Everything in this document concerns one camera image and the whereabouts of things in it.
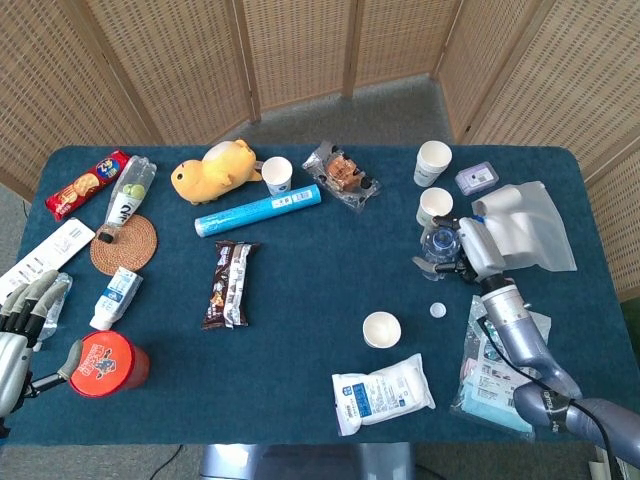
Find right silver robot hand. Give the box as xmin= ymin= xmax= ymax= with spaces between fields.
xmin=412 ymin=214 xmax=506 ymax=286

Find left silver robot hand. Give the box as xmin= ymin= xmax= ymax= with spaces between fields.
xmin=0 ymin=269 xmax=84 ymax=419

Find clear water bottle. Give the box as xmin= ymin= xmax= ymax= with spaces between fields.
xmin=419 ymin=227 xmax=464 ymax=267

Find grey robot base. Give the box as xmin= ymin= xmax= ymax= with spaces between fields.
xmin=199 ymin=442 xmax=416 ymax=480

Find paper cup green flower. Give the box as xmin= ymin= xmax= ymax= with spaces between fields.
xmin=416 ymin=187 xmax=455 ymax=229
xmin=362 ymin=311 xmax=403 ymax=350

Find small water bottle blue label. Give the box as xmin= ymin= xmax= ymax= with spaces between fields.
xmin=37 ymin=272 xmax=74 ymax=344

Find clear bag of pastries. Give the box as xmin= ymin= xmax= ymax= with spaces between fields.
xmin=302 ymin=140 xmax=382 ymax=214

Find lime soda bottle white label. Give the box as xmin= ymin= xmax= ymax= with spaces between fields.
xmin=97 ymin=155 xmax=158 ymax=245

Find paper cup blue flower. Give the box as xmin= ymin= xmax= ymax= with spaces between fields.
xmin=261 ymin=156 xmax=293 ymax=197

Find translucent bag white rolls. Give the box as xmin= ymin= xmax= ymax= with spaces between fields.
xmin=471 ymin=180 xmax=578 ymax=273

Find purple wipes box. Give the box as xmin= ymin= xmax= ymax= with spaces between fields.
xmin=454 ymin=161 xmax=501 ymax=196

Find red lidded tub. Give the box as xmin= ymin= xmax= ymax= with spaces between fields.
xmin=68 ymin=330 xmax=151 ymax=399

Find stack of paper cups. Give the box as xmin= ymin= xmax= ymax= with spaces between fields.
xmin=413 ymin=140 xmax=454 ymax=188

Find long white flat box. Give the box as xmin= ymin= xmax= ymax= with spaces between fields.
xmin=0 ymin=217 xmax=97 ymax=306

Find white blue milk carton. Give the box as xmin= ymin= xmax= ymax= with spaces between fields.
xmin=89 ymin=266 xmax=144 ymax=332

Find clear bag blue cloths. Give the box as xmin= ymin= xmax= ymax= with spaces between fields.
xmin=448 ymin=294 xmax=552 ymax=442

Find woven rattan coaster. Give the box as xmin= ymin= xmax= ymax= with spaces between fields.
xmin=89 ymin=214 xmax=159 ymax=277

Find white bag blue label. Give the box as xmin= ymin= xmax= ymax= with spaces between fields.
xmin=331 ymin=353 xmax=437 ymax=437

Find dark teal tablecloth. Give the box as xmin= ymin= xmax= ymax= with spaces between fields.
xmin=0 ymin=144 xmax=624 ymax=446

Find red biscuit package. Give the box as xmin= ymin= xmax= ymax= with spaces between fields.
xmin=45 ymin=148 xmax=132 ymax=222

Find blue cylindrical roll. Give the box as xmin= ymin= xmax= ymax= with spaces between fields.
xmin=193 ymin=183 xmax=323 ymax=239

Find brown chocolate snack package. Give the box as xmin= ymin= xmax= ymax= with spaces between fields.
xmin=201 ymin=240 xmax=261 ymax=331

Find woven folding screen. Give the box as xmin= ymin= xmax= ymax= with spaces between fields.
xmin=0 ymin=0 xmax=640 ymax=301

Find yellow plush toy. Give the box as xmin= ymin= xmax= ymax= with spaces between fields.
xmin=170 ymin=138 xmax=264 ymax=206

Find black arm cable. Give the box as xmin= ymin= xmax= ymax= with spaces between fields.
xmin=479 ymin=317 xmax=619 ymax=480

